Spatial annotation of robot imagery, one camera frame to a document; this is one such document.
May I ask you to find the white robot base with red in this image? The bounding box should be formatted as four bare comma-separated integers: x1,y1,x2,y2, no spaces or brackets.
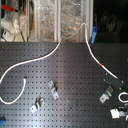
0,0,27,42

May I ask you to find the clear plastic panel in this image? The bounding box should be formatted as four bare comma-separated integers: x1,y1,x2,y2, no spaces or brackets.
34,0,89,42

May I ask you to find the black flat plate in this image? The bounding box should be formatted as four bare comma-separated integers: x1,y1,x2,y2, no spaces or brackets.
104,73,123,89

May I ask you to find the white connector block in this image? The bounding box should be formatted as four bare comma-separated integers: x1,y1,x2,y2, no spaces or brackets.
110,109,120,119

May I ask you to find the blue object bottom left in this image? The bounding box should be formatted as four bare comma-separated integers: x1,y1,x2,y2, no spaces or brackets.
0,116,6,125

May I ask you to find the metal cable clip centre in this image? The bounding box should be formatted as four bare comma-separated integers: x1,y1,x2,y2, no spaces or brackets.
48,80,59,100

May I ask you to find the metal cable clip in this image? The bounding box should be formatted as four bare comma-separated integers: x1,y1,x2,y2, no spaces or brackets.
30,97,45,114
99,86,113,103
48,80,59,100

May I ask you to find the long white cable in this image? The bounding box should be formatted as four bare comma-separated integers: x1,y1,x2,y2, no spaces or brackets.
0,22,121,105

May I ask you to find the metal cable clip lower left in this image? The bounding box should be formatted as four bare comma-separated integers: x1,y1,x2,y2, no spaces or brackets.
30,97,45,114

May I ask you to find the blue clamp handle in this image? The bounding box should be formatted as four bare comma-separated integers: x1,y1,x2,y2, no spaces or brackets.
91,26,98,44

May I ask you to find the metal cable clip right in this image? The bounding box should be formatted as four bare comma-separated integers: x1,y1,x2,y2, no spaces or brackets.
99,86,113,103

